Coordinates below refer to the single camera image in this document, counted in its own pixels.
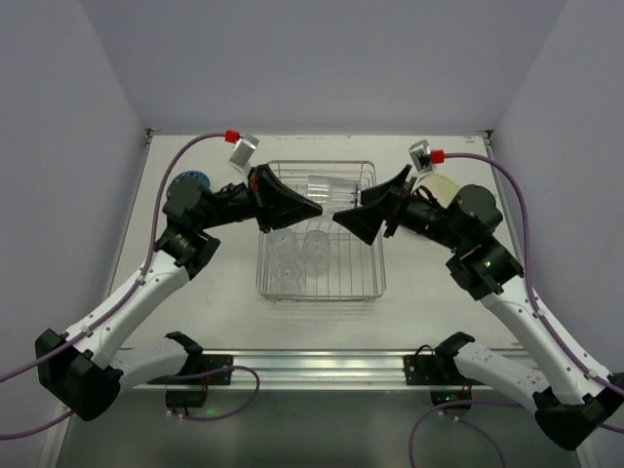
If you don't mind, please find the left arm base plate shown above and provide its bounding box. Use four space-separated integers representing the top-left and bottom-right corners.
198 354 234 387

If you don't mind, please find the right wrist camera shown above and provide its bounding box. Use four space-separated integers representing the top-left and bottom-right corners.
409 139 446 178

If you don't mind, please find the aluminium front mounting rail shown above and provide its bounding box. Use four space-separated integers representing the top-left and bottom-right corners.
116 348 537 391

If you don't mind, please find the blue patterned bowl red outside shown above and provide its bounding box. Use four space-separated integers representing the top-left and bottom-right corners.
175 171 211 188

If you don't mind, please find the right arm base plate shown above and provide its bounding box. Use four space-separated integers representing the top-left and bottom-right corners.
403 344 443 386

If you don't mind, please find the metal wire dish rack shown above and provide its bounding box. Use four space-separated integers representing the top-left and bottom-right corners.
256 160 386 301

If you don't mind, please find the clear glass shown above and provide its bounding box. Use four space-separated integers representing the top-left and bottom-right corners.
305 175 361 217
302 229 331 264
271 259 304 295
268 228 298 260

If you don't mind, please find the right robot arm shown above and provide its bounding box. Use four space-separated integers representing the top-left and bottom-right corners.
332 168 623 450

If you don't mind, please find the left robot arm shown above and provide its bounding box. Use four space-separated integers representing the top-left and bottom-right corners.
35 165 323 421

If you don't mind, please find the cream plate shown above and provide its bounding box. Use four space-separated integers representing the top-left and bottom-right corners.
421 175 460 207

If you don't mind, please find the aluminium table edge rail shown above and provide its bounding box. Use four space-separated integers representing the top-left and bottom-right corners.
477 131 523 254

